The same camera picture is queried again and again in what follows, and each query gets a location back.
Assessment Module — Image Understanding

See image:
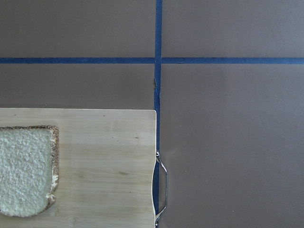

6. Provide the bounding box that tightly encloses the bread slice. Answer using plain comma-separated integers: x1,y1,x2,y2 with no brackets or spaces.
0,125,59,218

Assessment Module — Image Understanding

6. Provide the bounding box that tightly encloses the wooden cutting board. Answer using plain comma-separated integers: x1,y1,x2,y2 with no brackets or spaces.
0,108,156,228

